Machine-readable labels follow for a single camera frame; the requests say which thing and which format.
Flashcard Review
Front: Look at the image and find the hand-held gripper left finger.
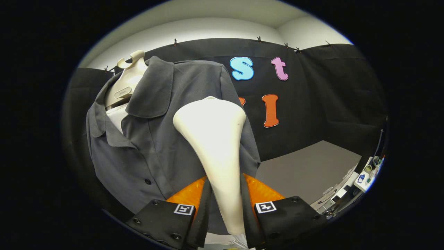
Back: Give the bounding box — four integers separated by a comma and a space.
126, 175, 212, 250

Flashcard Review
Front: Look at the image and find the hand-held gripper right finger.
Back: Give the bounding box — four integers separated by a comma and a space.
240, 173, 327, 249

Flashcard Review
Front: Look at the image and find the white garment steamer head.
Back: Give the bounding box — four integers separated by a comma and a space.
172, 96, 247, 236

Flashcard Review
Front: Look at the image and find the dark grey button shirt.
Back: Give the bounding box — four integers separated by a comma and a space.
86, 56, 262, 234

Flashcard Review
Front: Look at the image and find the cream garment hanger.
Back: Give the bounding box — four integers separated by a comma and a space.
104, 50, 149, 109

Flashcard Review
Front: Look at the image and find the grey top cabinet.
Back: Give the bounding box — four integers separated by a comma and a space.
255, 140, 363, 213

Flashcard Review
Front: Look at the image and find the white side desk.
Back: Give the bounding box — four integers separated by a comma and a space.
353, 156, 384, 193

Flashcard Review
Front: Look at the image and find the white panel under shirt collar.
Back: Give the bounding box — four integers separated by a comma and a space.
105, 103, 131, 135

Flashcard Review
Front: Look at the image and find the row of black cloth clips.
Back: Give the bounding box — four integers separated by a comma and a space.
104, 36, 332, 73

